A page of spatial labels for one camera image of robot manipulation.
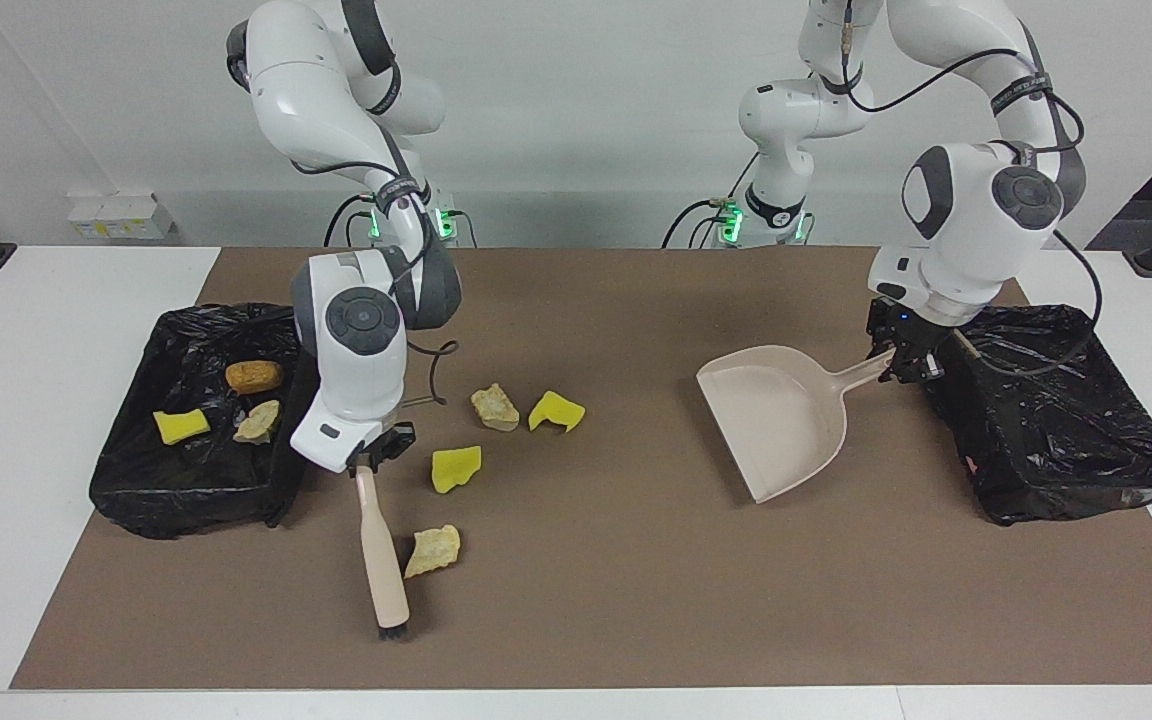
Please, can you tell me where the beige hand brush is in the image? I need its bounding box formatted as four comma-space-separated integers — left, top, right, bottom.
353, 465, 411, 642

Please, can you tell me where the pale yellow sponge chunk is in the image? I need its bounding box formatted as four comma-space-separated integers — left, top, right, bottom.
403, 523, 462, 580

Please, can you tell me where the striped bread piece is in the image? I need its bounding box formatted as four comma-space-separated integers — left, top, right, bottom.
233, 399, 284, 445

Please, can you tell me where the beige sponge chunk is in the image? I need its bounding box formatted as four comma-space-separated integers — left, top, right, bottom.
470, 383, 521, 433

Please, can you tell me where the beige plastic dustpan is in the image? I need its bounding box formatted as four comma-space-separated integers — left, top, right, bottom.
695, 345, 902, 505

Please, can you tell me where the orange brown bread piece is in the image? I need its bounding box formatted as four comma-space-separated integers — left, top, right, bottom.
225, 359, 286, 395

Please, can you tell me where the bin with black liner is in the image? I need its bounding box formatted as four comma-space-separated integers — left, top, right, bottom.
88, 302, 329, 541
918, 304, 1152, 528

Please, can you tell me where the brown table mat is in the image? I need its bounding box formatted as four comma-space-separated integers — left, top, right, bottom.
11, 247, 1152, 691

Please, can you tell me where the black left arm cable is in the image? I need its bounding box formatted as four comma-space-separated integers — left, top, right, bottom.
841, 0, 1105, 379

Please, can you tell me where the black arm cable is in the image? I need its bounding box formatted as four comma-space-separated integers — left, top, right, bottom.
841, 0, 1105, 379
291, 160, 462, 411

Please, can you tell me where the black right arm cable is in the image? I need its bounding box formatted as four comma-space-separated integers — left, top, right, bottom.
291, 160, 462, 411

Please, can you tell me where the black base power cable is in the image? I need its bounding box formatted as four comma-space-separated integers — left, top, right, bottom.
661, 198, 737, 249
324, 193, 377, 248

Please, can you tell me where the white wall power strip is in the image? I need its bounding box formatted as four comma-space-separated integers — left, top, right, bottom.
66, 192, 180, 241

